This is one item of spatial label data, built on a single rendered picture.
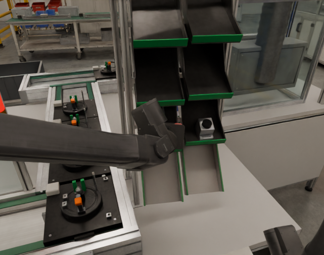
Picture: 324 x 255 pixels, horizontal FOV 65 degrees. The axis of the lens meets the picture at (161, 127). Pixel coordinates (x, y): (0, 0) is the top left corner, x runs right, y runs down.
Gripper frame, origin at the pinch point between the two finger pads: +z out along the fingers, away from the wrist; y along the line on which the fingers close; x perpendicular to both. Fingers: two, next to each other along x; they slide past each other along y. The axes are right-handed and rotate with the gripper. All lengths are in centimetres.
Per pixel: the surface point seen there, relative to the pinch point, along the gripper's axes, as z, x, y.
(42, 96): 107, -3, 87
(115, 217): 4.7, 30.7, 13.5
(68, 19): 452, -149, 203
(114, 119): 86, 6, 31
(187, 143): 3.4, 3.6, -7.5
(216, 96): -2.0, -11.7, -13.7
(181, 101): -6.2, -9.4, -3.6
